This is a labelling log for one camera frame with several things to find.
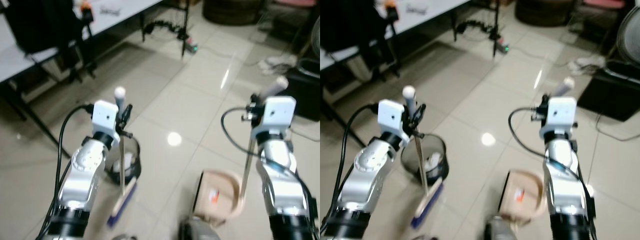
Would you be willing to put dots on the white floor fan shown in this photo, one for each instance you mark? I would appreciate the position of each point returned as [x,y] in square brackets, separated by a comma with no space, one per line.
[629,37]

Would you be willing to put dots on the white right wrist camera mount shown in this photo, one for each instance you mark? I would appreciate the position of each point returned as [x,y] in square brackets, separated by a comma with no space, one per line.
[561,112]
[278,112]

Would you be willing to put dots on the white cloth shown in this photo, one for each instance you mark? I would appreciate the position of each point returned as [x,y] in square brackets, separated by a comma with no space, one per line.
[587,63]
[277,62]

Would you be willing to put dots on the white table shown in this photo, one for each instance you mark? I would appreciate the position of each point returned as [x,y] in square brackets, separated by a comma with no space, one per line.
[435,15]
[10,60]

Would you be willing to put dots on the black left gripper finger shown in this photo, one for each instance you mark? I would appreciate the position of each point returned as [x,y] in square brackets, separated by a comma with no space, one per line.
[420,114]
[128,113]

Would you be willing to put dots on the black box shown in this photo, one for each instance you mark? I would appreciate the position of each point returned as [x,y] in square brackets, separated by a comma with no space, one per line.
[607,92]
[302,92]

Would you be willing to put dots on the broom with blue bristles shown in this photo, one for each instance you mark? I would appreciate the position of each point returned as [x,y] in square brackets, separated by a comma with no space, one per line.
[422,165]
[122,165]

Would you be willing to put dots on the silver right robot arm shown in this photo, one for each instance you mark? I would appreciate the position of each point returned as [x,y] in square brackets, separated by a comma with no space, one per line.
[280,185]
[565,185]

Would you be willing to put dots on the black mesh waste bin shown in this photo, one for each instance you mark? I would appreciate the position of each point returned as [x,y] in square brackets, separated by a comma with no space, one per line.
[437,160]
[131,162]

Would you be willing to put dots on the dark round woven ottoman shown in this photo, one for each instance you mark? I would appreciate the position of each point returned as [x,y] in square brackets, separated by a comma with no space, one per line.
[545,12]
[232,12]

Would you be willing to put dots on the black bag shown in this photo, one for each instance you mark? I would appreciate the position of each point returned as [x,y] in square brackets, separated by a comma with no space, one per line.
[37,25]
[350,22]

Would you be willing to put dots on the power strip with green light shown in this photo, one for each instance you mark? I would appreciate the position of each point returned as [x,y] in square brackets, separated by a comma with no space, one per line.
[501,46]
[190,46]

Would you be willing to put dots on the orange and black device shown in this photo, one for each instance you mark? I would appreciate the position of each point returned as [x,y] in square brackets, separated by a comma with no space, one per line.
[391,10]
[86,11]

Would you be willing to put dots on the red seat stool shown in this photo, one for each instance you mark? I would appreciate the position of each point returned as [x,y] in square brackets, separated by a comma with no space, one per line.
[295,4]
[602,5]

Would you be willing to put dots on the grey robot foot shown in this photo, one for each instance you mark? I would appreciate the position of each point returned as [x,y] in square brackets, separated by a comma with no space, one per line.
[197,231]
[496,231]

